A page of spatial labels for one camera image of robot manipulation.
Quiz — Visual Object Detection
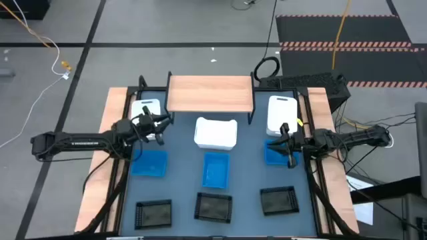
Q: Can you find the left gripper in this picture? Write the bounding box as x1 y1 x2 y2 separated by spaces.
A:
135 105 175 147

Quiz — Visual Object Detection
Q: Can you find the yellow cable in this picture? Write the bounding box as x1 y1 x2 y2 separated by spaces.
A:
332 0 353 71

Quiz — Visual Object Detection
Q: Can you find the wooden shelf with black legs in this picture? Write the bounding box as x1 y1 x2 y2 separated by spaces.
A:
165 71 256 126

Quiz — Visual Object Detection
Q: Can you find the white paper sheet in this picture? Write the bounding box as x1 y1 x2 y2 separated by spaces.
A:
346 175 374 227

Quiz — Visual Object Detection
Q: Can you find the blue plastic basket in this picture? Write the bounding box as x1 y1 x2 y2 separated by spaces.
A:
129 149 169 178
201 151 231 189
263 138 300 167

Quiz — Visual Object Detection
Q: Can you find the black and grey cabinet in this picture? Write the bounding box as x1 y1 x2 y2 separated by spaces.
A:
350 175 427 240

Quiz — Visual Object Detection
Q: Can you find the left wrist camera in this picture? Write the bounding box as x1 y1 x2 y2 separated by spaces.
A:
138 114 155 131

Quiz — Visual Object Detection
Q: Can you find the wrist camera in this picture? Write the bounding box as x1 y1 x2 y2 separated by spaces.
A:
290 133 306 151
138 114 155 131

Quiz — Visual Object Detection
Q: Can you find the blue-grey table mat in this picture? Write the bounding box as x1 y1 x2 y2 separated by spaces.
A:
119 90 318 238

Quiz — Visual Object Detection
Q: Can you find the black floor box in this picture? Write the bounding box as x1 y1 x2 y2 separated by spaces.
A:
0 0 51 20

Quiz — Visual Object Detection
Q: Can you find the black cable with coil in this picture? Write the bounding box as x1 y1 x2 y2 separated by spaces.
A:
253 0 281 83

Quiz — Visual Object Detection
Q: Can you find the orange floor cable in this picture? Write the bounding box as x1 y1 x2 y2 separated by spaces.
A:
0 1 73 71

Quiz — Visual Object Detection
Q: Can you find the black aluminium table frame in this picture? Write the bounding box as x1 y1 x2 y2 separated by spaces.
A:
79 75 363 240

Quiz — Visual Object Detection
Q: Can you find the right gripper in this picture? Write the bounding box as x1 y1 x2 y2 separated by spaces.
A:
266 122 306 169

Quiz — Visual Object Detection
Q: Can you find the white floor cable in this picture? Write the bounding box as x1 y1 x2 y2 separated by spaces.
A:
0 0 73 149

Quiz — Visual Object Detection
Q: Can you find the grey upright panel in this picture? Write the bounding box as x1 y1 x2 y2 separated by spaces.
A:
414 101 427 199

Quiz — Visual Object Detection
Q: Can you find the black corrugated cable conduit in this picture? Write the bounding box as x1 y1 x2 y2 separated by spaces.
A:
306 159 362 238
78 159 131 234

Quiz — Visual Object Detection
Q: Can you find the white plastic basket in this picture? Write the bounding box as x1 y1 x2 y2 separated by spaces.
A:
193 116 239 151
266 95 299 138
131 98 162 141

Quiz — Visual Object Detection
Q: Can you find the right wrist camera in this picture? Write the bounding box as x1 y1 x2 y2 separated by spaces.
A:
290 133 306 151

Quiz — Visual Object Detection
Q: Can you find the black slotted plastic basket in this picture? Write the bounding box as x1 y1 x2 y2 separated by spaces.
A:
134 199 173 231
193 191 234 224
259 185 300 217

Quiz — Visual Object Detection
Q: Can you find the black hazard-striped floor mat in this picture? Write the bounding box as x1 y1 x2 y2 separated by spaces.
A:
275 13 414 48
279 47 427 89

